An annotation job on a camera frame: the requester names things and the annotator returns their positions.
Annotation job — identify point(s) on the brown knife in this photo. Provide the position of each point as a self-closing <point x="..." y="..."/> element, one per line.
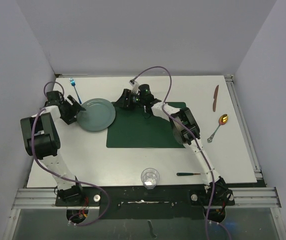
<point x="215" y="97"/>

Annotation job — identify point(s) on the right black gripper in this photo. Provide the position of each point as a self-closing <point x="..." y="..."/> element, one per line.
<point x="123" y="102"/>

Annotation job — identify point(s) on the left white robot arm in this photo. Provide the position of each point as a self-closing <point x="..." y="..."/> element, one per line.
<point x="42" y="142"/>

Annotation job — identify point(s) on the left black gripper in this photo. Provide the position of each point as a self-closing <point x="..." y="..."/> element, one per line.
<point x="75" y="108"/>

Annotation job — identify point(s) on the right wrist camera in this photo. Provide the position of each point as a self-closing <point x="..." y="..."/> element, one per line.
<point x="145" y="92"/>

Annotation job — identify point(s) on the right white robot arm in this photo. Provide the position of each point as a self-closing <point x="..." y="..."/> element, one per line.
<point x="186" y="132"/>

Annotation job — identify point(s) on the aluminium right side rail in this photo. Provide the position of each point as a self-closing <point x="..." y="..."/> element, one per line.
<point x="229" y="80"/>

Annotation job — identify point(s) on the blue metallic fork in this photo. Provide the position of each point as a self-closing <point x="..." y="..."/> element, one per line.
<point x="73" y="84"/>

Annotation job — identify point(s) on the clear drinking glass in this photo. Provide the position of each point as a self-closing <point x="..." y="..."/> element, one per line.
<point x="150" y="178"/>

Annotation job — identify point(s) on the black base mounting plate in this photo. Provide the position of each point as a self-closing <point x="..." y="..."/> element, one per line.
<point x="161" y="203"/>

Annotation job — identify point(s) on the dark green placemat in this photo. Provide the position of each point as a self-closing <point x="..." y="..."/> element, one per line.
<point x="137" y="129"/>

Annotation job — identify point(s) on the gold spoon green handle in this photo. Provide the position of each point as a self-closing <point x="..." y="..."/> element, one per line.
<point x="223" y="119"/>

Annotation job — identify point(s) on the gold fork green handle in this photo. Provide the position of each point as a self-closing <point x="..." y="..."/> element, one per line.
<point x="183" y="174"/>

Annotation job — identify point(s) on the grey-blue round plate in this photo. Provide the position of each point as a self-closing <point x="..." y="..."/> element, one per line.
<point x="98" y="115"/>

